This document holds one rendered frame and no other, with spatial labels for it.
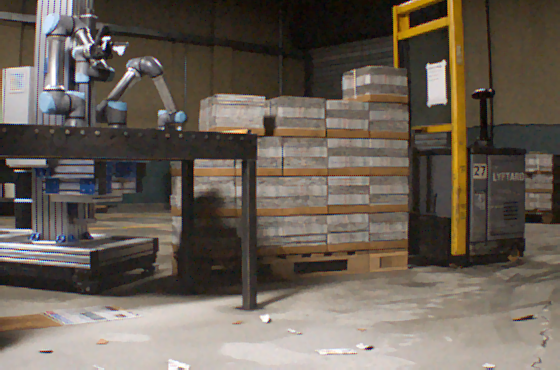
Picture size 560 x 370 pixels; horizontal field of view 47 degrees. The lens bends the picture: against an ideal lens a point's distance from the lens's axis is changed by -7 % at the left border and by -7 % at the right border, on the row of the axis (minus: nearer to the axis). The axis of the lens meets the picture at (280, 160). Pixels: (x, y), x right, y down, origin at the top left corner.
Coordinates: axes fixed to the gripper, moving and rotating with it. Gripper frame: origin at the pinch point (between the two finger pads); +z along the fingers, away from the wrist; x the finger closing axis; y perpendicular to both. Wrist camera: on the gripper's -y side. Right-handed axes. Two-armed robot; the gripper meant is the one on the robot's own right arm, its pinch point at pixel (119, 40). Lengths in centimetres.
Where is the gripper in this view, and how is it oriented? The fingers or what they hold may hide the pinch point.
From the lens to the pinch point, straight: 322.2
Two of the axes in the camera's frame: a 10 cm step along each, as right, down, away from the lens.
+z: 7.7, 0.0, -6.4
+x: -6.3, -1.3, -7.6
